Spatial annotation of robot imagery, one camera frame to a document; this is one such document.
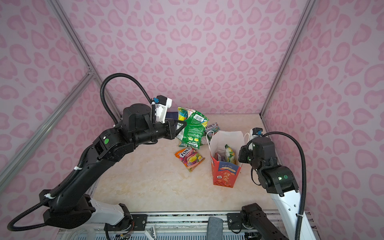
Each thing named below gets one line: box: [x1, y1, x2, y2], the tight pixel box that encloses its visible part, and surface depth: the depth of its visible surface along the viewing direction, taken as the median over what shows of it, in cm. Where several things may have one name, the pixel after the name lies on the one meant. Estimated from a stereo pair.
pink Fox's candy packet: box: [174, 147, 206, 173], surface depth 95 cm
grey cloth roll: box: [206, 216, 224, 240], surface depth 70 cm
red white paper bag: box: [206, 130, 250, 188], surface depth 79 cm
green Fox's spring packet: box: [225, 144, 236, 164], surface depth 87 cm
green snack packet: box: [176, 107, 210, 150], surface depth 58 cm
